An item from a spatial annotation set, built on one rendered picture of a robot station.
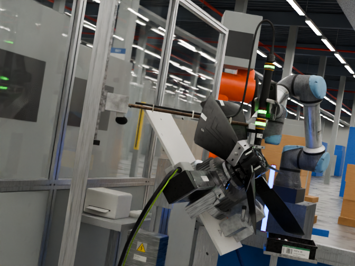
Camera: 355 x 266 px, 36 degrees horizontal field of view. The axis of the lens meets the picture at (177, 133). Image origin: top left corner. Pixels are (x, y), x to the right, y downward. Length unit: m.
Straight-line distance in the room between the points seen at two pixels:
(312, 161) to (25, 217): 1.54
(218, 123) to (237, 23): 4.34
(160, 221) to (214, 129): 0.49
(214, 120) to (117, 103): 0.40
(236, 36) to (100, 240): 4.07
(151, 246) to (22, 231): 0.51
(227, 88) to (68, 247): 4.40
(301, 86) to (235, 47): 3.54
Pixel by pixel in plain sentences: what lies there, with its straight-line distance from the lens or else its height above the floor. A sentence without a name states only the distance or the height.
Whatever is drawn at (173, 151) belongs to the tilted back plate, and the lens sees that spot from 2.24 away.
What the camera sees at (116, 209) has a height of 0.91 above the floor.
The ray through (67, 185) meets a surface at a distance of 2.36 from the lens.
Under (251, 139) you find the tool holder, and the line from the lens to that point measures 2.32.
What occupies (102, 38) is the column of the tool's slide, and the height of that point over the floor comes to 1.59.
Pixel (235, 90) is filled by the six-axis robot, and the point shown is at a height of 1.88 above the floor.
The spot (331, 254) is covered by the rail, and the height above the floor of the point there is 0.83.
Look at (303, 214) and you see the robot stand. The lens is 2.93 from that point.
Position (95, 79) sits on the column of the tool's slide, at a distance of 2.18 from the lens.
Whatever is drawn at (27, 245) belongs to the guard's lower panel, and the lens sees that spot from 2.25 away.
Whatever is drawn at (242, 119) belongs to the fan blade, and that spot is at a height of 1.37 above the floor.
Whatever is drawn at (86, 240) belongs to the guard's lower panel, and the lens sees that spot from 2.60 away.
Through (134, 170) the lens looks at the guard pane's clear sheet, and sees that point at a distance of 2.88.
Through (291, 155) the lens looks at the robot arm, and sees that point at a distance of 3.02.
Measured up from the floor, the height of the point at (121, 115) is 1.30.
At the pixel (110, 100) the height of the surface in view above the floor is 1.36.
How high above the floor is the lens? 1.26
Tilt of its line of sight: level
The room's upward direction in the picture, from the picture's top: 9 degrees clockwise
